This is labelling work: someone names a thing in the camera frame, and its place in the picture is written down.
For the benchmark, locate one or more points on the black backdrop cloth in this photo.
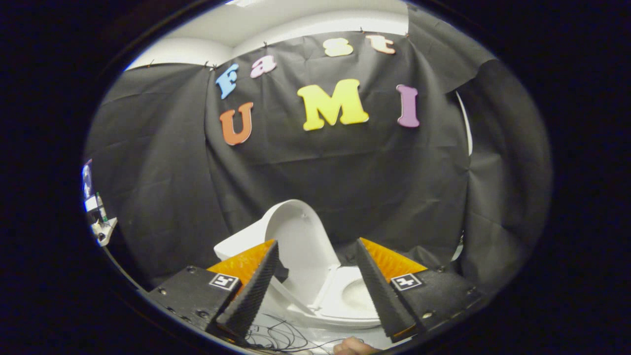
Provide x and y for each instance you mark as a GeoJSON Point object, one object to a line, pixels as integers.
{"type": "Point", "coordinates": [345, 172]}

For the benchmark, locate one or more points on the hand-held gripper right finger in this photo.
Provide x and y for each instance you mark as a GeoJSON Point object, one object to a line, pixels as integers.
{"type": "Point", "coordinates": [379, 291]}

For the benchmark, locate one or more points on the white toilet bowl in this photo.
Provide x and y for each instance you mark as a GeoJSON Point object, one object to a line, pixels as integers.
{"type": "Point", "coordinates": [315, 318]}

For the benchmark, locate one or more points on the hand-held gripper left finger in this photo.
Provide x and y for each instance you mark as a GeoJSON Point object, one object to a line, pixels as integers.
{"type": "Point", "coordinates": [254, 291]}

